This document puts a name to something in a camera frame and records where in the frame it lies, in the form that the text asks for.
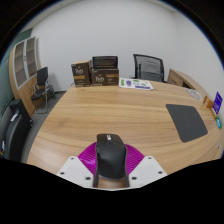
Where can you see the black armchair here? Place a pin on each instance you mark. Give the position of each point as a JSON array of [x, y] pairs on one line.
[[13, 133]]

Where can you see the small orange box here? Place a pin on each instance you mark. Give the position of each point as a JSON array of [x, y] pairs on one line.
[[208, 102]]

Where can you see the black visitor chair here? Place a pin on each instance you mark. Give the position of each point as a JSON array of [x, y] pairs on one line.
[[41, 83]]

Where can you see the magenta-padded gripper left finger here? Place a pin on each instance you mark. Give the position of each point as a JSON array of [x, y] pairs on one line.
[[78, 168]]

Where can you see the dark grey mouse pad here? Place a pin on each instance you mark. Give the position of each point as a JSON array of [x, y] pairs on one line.
[[186, 121]]

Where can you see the purple sign card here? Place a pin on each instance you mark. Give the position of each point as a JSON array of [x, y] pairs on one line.
[[217, 102]]

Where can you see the black computer mouse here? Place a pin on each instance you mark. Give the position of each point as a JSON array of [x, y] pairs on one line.
[[111, 158]]

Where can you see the wooden side desk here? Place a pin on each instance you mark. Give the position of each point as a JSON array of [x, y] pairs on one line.
[[181, 80]]

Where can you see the wooden shelf unit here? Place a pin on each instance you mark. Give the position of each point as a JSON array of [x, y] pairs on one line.
[[21, 66]]

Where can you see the round grey white disc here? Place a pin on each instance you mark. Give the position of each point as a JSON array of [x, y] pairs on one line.
[[194, 94]]

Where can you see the black mesh office chair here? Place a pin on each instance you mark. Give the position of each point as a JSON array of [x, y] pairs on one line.
[[148, 68]]

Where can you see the black carton box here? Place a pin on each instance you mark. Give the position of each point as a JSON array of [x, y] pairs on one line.
[[105, 62]]

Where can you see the printed paper sheet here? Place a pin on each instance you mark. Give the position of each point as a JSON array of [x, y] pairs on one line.
[[136, 83]]

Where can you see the small green box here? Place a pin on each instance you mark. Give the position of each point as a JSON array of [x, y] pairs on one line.
[[218, 122]]

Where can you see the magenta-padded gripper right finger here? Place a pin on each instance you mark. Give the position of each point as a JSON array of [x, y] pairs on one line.
[[143, 166]]

